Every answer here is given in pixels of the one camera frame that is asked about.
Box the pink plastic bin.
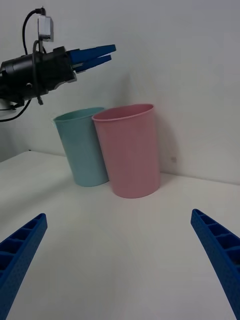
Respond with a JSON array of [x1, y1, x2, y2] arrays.
[[91, 103, 161, 200]]

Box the pale blue plastic bin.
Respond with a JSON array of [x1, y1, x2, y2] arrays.
[[52, 106, 110, 188]]

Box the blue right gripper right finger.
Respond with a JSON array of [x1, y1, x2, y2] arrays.
[[190, 208, 240, 320]]

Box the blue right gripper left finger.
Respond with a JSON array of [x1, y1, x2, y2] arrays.
[[0, 212, 48, 320]]

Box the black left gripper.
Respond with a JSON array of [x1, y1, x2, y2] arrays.
[[34, 44, 117, 95]]

